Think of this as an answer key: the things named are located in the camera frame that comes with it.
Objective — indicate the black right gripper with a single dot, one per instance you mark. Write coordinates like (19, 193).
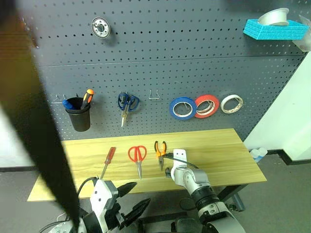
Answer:
(168, 172)

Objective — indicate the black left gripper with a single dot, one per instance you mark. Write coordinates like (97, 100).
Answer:
(116, 213)

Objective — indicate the orange black needle-nose pliers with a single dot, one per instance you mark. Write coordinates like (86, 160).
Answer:
(159, 150)

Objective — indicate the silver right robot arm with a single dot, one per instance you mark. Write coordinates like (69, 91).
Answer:
(201, 184)

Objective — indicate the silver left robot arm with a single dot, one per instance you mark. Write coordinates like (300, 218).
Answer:
(90, 224)

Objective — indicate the blue tape roll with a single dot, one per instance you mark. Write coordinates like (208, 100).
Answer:
(173, 109)

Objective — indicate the red tape roll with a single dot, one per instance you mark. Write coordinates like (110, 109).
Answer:
(215, 102)

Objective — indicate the white tape roll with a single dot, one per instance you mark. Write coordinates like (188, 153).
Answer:
(224, 102)

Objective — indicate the dark grey metal pegboard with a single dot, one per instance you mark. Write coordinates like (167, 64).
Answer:
(170, 60)

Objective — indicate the dark rounded shape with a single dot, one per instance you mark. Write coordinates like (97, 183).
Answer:
(185, 224)

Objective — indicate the white blue plastic bottles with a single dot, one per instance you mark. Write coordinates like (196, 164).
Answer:
(258, 154)

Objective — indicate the black plastic cup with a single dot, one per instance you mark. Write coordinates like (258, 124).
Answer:
(79, 119)

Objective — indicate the blurred black band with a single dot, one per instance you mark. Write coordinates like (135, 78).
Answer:
(48, 133)

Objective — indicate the round silver metal disc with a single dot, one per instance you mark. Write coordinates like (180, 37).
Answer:
(96, 29)

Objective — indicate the light blue foam block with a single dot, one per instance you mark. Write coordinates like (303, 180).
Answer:
(274, 31)

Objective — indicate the clear plastic box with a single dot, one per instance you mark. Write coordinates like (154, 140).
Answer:
(305, 43)

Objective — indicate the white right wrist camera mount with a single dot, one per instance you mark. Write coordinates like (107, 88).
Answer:
(179, 157)

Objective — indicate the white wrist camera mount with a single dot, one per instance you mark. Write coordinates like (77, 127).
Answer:
(99, 194)
(179, 157)

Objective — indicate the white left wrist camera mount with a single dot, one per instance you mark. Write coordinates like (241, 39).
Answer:
(99, 194)

